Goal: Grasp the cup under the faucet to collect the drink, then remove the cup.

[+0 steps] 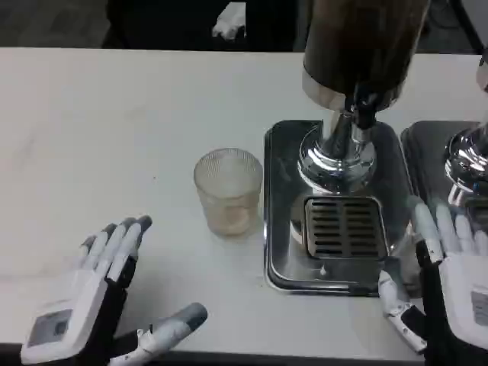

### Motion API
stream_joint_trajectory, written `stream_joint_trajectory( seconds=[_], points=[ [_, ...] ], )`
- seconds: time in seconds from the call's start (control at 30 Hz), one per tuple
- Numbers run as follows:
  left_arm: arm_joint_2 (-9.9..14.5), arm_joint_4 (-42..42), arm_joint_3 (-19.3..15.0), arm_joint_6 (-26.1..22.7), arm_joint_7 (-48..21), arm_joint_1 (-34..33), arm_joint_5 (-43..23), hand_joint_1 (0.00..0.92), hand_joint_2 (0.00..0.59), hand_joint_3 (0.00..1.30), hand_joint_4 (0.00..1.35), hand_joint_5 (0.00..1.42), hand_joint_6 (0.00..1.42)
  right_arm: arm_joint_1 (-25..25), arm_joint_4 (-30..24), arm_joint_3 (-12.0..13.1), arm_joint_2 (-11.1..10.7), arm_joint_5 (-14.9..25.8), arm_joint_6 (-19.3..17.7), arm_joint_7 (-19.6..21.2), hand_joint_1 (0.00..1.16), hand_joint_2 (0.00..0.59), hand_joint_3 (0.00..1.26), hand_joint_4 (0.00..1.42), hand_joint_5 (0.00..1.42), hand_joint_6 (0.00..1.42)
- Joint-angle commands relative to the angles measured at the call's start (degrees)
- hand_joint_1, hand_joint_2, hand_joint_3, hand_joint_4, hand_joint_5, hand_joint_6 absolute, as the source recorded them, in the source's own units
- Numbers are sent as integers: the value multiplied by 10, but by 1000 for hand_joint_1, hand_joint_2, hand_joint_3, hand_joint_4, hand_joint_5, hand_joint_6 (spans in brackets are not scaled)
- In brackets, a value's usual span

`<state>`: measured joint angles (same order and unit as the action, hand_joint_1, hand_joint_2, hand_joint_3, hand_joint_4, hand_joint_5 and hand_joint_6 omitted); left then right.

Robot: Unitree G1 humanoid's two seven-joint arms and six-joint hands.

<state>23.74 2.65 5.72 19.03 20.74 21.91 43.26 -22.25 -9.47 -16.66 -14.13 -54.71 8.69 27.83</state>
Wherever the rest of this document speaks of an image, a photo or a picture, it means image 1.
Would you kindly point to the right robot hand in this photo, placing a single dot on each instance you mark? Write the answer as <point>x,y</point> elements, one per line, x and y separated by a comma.
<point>453,289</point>

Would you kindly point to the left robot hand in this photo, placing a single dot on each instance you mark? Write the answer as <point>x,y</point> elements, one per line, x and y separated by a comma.
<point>91,282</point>

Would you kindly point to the chrome drink dispenser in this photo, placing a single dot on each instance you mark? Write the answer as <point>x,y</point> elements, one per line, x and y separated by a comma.
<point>470,152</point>

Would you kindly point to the clear ribbed glass cup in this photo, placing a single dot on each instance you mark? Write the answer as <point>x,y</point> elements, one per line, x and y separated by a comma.
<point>228,194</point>

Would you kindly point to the black dispenser tap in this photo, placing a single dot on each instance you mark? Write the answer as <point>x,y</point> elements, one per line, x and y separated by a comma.
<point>364,108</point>

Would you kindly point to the brown drink dispenser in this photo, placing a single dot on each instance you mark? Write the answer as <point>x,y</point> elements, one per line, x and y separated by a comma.
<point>354,68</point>

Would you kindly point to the person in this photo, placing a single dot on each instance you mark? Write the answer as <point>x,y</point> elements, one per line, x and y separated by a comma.
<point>183,23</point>

